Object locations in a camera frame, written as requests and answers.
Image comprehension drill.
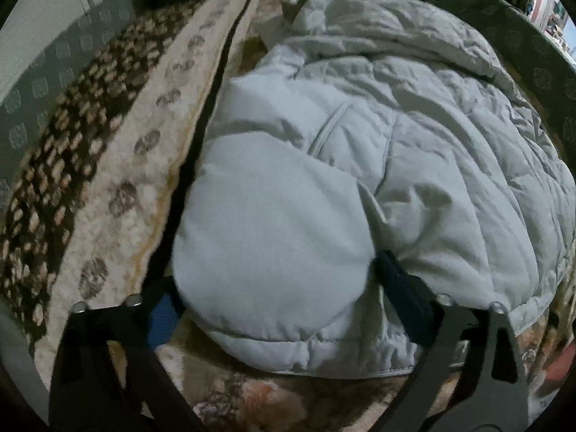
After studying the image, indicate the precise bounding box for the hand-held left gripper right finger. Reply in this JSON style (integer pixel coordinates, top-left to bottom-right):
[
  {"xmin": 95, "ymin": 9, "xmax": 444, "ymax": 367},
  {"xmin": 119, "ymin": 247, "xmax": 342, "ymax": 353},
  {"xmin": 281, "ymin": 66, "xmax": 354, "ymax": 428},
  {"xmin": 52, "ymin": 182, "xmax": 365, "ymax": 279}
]
[{"xmin": 371, "ymin": 249, "xmax": 529, "ymax": 432}]

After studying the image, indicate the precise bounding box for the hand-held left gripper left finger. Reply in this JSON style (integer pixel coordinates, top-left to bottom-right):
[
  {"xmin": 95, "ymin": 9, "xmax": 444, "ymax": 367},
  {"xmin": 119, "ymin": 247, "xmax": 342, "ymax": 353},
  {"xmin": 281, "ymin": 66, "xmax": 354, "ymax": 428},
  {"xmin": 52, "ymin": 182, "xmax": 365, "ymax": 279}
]
[{"xmin": 49, "ymin": 274, "xmax": 204, "ymax": 432}]

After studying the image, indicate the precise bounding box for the light blue puffer jacket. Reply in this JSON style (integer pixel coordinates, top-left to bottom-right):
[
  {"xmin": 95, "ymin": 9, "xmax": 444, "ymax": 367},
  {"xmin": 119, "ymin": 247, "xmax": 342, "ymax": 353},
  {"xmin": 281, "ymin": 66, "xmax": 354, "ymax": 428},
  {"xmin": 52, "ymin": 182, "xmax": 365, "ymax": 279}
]
[{"xmin": 171, "ymin": 0, "xmax": 576, "ymax": 376}]

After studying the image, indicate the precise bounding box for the floral bed blanket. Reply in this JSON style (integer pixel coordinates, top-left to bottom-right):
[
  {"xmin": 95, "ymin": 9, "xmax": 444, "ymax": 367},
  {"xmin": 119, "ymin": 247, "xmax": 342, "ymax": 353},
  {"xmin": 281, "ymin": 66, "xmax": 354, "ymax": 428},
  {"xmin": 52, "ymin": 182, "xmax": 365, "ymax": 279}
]
[{"xmin": 0, "ymin": 0, "xmax": 576, "ymax": 432}]

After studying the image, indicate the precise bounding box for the white wardrobe with patterned band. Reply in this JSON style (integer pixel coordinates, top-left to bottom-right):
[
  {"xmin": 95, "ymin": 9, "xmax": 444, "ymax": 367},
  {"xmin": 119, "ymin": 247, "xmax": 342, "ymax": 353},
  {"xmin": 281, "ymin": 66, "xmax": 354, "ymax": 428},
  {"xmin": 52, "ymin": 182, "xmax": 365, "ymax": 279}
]
[{"xmin": 0, "ymin": 0, "xmax": 105, "ymax": 88}]

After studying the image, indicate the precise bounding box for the grey patterned padded bed frame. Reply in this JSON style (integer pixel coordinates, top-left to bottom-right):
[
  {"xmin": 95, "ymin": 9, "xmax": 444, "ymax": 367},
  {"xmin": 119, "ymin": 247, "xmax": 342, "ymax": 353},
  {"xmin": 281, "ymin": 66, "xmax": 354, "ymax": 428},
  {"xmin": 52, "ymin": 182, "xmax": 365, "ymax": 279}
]
[{"xmin": 0, "ymin": 0, "xmax": 576, "ymax": 217}]

